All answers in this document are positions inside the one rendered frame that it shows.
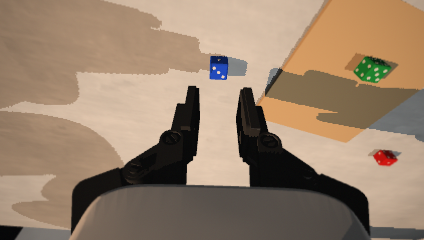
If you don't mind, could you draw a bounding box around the red die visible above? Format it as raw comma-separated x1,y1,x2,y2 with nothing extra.
373,150,398,166

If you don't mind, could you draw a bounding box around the tan flat mat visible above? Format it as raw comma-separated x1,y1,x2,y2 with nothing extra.
257,0,424,143

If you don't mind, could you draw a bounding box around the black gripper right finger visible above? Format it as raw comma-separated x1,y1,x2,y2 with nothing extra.
236,87,370,236

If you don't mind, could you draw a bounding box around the green die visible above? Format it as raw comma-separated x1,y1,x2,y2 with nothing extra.
353,56,391,83

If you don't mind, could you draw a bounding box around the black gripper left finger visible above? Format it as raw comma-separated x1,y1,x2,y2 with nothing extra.
71,86,200,235

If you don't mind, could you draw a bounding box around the dark blue die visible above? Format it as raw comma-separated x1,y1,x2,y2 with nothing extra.
210,56,228,80

